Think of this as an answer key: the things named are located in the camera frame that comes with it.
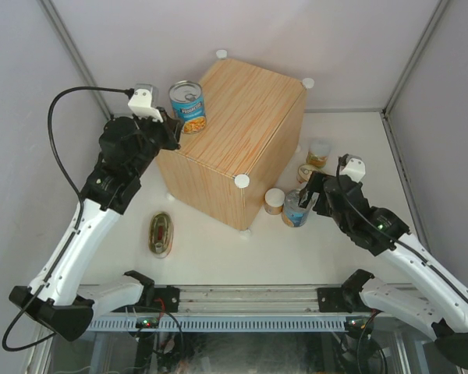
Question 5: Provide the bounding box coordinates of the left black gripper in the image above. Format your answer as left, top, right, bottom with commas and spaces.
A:
129, 107, 185, 178

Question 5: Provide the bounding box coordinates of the blue soup can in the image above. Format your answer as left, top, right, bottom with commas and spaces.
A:
282, 189, 310, 228
168, 80, 207, 135

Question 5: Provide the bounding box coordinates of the yellow can white lid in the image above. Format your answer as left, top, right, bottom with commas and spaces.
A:
307, 138, 332, 168

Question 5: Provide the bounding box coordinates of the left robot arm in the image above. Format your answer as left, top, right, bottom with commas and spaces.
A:
9, 108, 184, 341

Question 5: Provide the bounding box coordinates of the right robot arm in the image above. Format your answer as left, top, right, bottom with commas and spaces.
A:
298, 171, 468, 369

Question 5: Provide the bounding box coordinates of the wooden cube counter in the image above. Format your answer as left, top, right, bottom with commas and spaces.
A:
157, 58, 307, 231

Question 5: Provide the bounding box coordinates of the oval red sardine tin right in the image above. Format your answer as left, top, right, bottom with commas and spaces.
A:
296, 164, 318, 183

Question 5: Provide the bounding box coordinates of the tan can white lid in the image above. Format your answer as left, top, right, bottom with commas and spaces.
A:
264, 188, 285, 215

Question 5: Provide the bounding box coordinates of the oval sardine tin left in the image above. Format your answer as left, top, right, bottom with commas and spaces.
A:
148, 212, 174, 259

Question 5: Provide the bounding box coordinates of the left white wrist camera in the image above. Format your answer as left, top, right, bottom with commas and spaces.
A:
128, 84, 163, 122

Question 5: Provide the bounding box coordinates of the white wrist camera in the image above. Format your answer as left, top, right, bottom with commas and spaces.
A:
339, 154, 366, 182
128, 84, 163, 122

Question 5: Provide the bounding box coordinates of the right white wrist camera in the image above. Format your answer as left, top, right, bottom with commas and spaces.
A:
339, 154, 366, 182

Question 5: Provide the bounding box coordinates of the left black cable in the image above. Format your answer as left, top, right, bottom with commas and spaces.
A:
2, 85, 136, 351

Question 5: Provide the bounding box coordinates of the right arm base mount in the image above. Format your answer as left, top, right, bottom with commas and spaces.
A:
317, 269, 374, 313

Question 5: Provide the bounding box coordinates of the grey slotted cable duct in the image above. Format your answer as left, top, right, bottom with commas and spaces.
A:
88, 316, 347, 333

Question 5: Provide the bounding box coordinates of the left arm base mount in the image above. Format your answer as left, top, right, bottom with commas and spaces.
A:
124, 270, 180, 312

